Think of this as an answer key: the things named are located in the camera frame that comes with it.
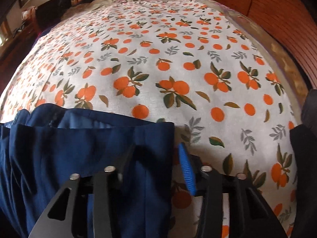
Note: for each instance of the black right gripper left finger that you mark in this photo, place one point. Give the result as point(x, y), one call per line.
point(66, 213)

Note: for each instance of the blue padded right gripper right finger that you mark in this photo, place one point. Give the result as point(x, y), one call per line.
point(249, 213)

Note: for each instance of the navy blue suit jacket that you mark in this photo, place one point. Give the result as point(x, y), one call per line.
point(42, 148)

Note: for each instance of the folded dark grey clothes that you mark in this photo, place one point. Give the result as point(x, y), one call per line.
point(303, 141)

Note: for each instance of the orange print bed sheet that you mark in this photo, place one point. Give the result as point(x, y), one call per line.
point(183, 61)

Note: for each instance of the wooden desk cabinet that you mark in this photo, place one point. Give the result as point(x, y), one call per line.
point(17, 47)

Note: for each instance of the dark chair by bed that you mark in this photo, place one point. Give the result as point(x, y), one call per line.
point(50, 12)

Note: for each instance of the wooden louvered wardrobe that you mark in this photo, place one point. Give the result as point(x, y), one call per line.
point(289, 22)

